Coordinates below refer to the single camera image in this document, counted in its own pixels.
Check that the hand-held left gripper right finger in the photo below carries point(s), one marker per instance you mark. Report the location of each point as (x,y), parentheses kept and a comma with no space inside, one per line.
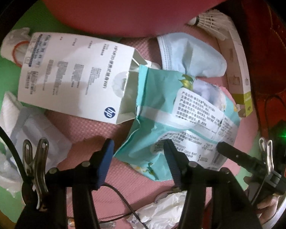
(172,162)

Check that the pink foam floor mat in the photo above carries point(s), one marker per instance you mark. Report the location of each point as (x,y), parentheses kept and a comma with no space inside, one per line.
(90,128)

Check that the blue face mask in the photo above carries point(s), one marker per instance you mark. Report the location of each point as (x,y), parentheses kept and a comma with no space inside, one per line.
(174,52)

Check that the white feather shuttlecock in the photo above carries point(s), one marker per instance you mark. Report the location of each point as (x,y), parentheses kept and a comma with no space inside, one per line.
(209,20)

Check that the green foam floor mat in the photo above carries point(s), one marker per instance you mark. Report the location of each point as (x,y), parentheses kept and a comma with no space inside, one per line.
(4,76)

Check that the metal spring clip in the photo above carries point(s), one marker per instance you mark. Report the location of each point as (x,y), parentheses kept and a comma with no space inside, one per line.
(38,171)
(268,157)

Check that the person's right hand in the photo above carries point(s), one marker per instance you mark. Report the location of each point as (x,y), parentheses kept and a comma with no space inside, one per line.
(268,207)

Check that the white printed cardboard box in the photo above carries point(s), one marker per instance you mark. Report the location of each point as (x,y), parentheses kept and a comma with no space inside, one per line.
(73,76)

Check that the red bucket with green rim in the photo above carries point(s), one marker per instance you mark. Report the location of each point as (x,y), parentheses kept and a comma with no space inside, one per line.
(133,9)

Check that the white paper wad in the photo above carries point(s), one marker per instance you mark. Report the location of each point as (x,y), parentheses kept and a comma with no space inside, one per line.
(12,40)

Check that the teal wet wipes packet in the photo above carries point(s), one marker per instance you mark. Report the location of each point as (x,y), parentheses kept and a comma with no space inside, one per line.
(162,105)

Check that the translucent plastic tray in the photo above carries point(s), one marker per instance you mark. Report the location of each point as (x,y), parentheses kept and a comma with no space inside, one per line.
(38,133)

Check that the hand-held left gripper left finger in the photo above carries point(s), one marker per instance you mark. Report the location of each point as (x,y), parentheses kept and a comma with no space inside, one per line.
(104,162)

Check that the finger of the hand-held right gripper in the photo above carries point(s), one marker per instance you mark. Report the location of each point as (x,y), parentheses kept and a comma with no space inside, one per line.
(238,157)

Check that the crumpled white plastic bag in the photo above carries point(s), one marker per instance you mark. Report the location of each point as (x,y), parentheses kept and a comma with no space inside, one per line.
(162,210)

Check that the long white green carton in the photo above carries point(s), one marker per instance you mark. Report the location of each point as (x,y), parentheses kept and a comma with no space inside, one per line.
(238,81)

